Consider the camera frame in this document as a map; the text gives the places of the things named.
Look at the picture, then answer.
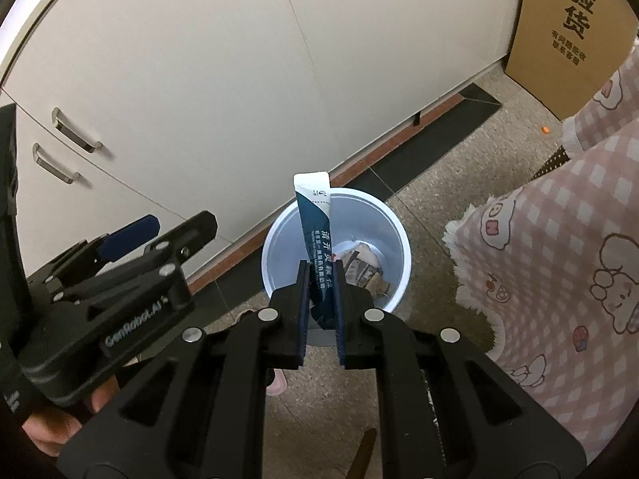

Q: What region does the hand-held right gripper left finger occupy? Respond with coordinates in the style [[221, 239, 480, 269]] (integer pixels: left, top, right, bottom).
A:
[[56, 259, 313, 479]]

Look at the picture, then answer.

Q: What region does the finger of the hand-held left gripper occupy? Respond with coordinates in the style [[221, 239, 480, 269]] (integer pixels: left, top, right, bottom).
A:
[[27, 214, 161, 296], [50, 211, 219, 304]]

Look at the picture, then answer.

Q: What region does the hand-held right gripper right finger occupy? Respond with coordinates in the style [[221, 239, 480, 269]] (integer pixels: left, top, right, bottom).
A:
[[332, 258, 587, 479]]

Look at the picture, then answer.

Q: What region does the pale blue trash bin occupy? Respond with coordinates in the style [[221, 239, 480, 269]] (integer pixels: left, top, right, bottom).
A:
[[261, 188, 411, 347]]

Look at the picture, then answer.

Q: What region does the teal and white sachet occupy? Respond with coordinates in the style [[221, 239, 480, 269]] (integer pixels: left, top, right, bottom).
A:
[[293, 171, 345, 330]]

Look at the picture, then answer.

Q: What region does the person's left hand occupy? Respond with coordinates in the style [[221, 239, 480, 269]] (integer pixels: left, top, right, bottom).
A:
[[22, 374, 121, 455]]

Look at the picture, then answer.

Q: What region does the pink slipper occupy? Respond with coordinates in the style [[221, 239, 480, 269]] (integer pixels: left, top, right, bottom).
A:
[[266, 368, 288, 398]]

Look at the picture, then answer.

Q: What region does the white low cabinet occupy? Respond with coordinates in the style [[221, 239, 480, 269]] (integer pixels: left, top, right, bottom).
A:
[[0, 0, 529, 291]]

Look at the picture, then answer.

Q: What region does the round table pink checked tablecloth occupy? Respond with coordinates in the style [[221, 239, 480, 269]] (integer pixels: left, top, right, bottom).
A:
[[443, 47, 639, 466]]

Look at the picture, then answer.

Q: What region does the dark perforated basket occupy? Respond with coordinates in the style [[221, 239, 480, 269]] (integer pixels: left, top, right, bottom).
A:
[[530, 144, 573, 181]]

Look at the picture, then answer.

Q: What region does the large cardboard box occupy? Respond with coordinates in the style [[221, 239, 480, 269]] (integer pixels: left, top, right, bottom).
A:
[[505, 0, 639, 121]]

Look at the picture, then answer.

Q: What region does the metal cabinet handle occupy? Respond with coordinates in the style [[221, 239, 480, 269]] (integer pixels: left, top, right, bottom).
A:
[[52, 108, 103, 153], [32, 143, 81, 185]]

